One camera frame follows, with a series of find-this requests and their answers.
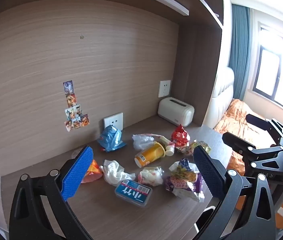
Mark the cream padded headboard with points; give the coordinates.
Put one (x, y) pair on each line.
(222, 95)

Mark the teal curtain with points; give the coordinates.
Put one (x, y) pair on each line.
(239, 52)

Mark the white wall outlet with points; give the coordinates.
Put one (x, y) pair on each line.
(164, 88)
(113, 120)

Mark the small white bottle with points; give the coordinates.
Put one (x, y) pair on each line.
(169, 151)

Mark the dark framed window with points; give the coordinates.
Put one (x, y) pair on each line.
(279, 75)

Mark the white pink plastic package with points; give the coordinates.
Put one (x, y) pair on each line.
(162, 140)

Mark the white pink crumpled wrapper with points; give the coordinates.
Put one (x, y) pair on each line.
(151, 176)

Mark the orange blanket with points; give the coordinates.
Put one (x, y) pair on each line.
(234, 122)

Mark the blue snack bag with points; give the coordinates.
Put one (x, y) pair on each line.
(111, 138)

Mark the crumpled white tissue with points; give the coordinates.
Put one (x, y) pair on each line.
(114, 172)

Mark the white tissue box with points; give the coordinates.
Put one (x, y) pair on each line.
(176, 111)

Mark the red snack bag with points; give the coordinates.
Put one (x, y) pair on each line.
(180, 137)

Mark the small yellow wrapper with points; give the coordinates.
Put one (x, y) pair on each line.
(202, 146)

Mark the clear plastic bag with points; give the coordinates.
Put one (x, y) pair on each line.
(141, 141)

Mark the blue lidded plastic box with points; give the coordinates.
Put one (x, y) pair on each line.
(133, 192)

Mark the yellow paper cup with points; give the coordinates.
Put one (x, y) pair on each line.
(150, 153)

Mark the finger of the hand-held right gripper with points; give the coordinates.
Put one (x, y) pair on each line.
(239, 142)
(264, 125)

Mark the cartoon wall stickers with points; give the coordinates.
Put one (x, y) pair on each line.
(73, 110)

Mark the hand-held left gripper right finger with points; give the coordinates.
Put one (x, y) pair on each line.
(209, 172)

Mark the orange snack wrapper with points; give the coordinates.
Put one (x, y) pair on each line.
(92, 172)

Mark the purple yellow snack bag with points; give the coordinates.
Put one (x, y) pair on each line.
(184, 180)

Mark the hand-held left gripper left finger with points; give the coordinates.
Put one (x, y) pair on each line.
(77, 172)

